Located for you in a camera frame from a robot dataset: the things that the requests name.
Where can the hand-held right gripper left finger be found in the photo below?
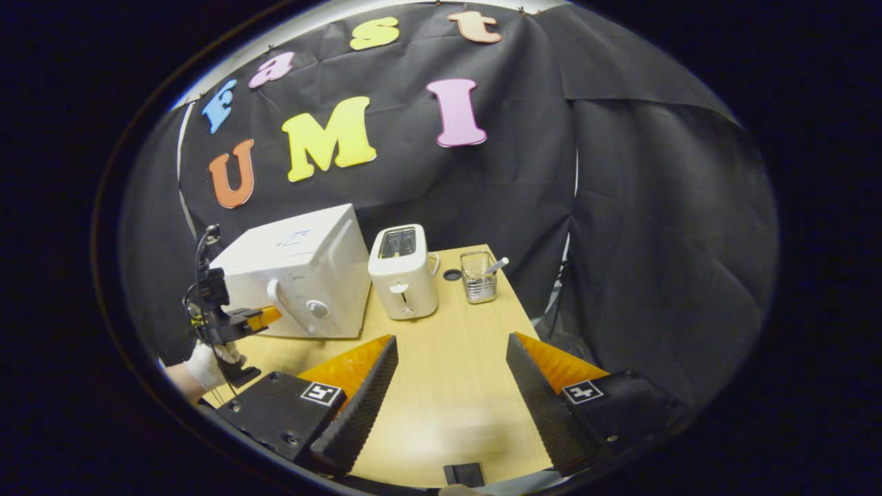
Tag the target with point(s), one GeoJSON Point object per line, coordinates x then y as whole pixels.
{"type": "Point", "coordinates": [358, 406]}

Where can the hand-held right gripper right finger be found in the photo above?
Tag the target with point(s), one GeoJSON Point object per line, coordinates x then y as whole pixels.
{"type": "Point", "coordinates": [544, 406]}

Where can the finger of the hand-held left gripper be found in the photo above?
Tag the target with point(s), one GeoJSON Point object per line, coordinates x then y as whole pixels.
{"type": "Point", "coordinates": [242, 324]}

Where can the white microwave oven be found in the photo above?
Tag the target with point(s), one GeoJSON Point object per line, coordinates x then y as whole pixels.
{"type": "Point", "coordinates": [310, 262]}

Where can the black table clamp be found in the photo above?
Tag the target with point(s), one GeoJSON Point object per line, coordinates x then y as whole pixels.
{"type": "Point", "coordinates": [463, 474]}

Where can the white toaster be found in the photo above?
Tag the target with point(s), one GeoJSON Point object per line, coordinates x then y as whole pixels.
{"type": "Point", "coordinates": [403, 282]}

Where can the clear utensil holder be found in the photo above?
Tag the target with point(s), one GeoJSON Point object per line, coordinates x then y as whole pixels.
{"type": "Point", "coordinates": [477, 282]}

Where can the small black round cap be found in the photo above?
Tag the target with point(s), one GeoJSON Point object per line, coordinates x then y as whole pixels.
{"type": "Point", "coordinates": [453, 274]}

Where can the black backdrop cloth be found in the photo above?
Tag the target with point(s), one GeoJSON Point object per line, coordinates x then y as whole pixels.
{"type": "Point", "coordinates": [654, 241]}

